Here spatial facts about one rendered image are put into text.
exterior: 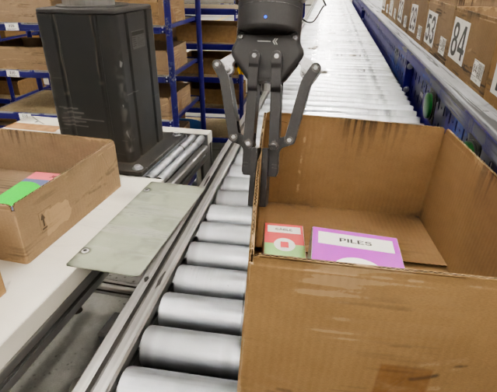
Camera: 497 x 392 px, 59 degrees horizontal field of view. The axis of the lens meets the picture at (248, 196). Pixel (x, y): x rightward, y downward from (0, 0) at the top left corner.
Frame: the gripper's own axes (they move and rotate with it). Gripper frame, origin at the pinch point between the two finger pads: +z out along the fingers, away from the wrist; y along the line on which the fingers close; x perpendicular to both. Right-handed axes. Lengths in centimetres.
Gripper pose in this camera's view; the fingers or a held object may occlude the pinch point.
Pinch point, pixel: (260, 176)
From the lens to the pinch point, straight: 53.5
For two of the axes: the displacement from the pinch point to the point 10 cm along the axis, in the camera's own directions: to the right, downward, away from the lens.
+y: -9.9, -0.8, 1.5
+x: -1.6, 1.2, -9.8
